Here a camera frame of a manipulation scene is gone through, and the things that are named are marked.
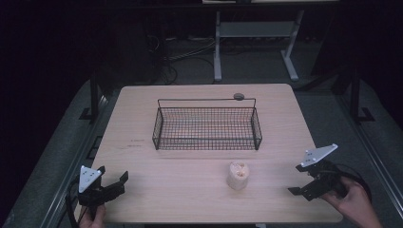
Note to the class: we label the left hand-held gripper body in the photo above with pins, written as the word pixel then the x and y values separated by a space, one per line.
pixel 90 190

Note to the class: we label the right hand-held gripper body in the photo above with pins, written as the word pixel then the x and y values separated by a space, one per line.
pixel 320 177

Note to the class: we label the person's left hand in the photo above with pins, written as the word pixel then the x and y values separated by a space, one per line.
pixel 92 218

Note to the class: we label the person's right hand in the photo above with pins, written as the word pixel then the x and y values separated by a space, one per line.
pixel 351 201

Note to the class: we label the black metal stand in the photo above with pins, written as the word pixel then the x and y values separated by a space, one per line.
pixel 356 95
pixel 94 98

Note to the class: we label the grey round knob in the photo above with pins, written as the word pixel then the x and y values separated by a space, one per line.
pixel 238 96

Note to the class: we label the aluminium floor rail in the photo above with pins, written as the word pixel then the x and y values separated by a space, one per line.
pixel 370 155
pixel 72 167

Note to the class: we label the grey metal desk frame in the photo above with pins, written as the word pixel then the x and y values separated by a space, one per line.
pixel 256 30

